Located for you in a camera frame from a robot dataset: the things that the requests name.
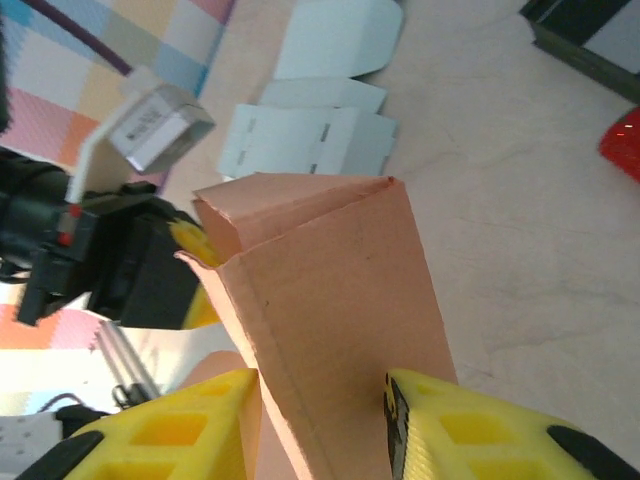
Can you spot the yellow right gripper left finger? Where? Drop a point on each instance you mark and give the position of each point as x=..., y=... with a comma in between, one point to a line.
x=165, y=435

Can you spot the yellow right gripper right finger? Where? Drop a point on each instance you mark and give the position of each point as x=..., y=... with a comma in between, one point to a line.
x=475, y=440

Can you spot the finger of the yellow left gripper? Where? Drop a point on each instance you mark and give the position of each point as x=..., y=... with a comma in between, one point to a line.
x=200, y=242
x=200, y=315

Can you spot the light blue paper box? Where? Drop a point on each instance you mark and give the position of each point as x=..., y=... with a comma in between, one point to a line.
x=300, y=140

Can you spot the pink paper box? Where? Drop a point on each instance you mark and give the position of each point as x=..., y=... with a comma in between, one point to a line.
x=340, y=280

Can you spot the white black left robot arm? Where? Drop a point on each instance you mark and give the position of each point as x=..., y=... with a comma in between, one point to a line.
x=25, y=435

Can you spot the red toy block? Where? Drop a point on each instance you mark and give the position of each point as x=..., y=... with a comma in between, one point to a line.
x=625, y=145

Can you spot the black grey checkerboard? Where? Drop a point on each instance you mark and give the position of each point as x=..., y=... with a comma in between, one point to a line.
x=575, y=55

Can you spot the aluminium rail frame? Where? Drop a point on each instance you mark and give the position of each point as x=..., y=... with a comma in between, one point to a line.
x=125, y=360

